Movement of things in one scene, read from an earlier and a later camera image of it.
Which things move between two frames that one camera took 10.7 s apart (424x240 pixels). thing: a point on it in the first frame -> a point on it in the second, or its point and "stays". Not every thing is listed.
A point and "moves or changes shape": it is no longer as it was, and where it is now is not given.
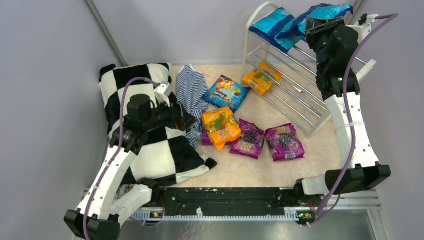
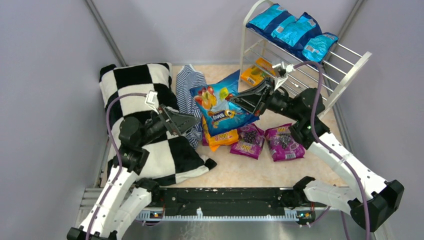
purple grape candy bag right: (284, 143) stays
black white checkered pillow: (165, 156) stays
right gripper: (315, 27) -> (266, 97)
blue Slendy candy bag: (225, 92) moves or changes shape
